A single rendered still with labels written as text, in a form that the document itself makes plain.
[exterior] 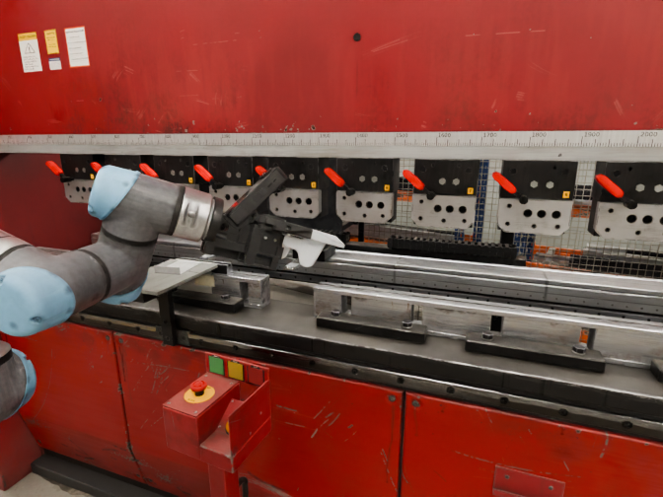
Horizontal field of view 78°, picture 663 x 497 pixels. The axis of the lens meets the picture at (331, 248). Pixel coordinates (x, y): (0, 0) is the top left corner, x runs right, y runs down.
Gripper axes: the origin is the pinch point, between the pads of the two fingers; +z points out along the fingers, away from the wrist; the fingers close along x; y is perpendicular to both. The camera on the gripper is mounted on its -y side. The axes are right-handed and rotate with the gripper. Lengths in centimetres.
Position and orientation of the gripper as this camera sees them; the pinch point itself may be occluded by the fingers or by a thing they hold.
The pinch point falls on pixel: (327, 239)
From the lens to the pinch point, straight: 70.4
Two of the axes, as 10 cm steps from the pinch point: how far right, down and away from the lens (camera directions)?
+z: 8.7, 2.4, 4.3
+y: -2.6, 9.7, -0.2
